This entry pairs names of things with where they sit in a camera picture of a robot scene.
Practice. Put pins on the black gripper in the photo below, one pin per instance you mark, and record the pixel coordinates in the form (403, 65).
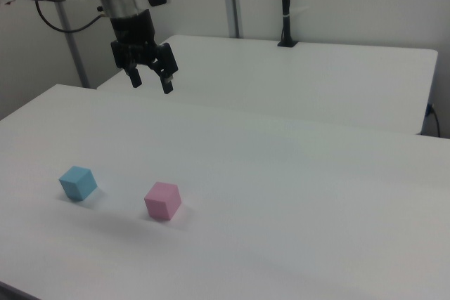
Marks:
(133, 33)

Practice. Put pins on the blue cube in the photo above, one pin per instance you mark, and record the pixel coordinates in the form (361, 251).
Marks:
(78, 184)

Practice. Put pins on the pink cube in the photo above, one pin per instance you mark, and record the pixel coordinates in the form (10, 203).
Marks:
(162, 201)

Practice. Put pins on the slim aluminium frame post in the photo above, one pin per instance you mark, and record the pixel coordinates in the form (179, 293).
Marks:
(72, 50)

